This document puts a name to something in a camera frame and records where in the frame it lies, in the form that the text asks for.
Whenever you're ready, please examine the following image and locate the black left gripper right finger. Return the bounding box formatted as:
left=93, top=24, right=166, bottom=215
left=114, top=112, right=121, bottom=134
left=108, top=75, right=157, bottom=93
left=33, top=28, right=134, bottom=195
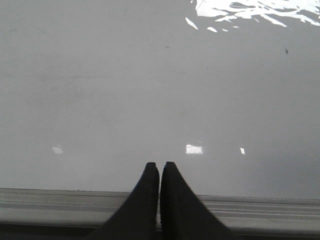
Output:
left=160, top=162, right=234, bottom=240

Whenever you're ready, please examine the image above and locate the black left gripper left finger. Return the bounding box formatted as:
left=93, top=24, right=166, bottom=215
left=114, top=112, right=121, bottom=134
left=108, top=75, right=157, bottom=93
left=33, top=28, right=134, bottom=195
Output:
left=90, top=162, right=160, bottom=240

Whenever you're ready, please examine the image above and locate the white whiteboard with aluminium frame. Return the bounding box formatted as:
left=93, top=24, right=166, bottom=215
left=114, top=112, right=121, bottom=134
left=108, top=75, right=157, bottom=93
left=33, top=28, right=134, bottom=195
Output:
left=0, top=0, right=320, bottom=238

